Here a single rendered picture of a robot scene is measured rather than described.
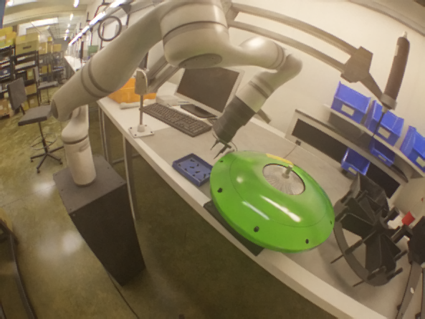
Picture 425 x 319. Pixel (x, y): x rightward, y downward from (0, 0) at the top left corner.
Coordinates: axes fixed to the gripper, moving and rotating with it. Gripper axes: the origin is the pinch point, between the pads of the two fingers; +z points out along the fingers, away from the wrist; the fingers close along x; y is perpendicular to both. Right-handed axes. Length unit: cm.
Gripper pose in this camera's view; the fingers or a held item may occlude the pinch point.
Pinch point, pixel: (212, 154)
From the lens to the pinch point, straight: 53.4
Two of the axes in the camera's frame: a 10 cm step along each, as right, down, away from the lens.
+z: -6.2, 7.0, 3.5
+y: -7.6, -4.3, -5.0
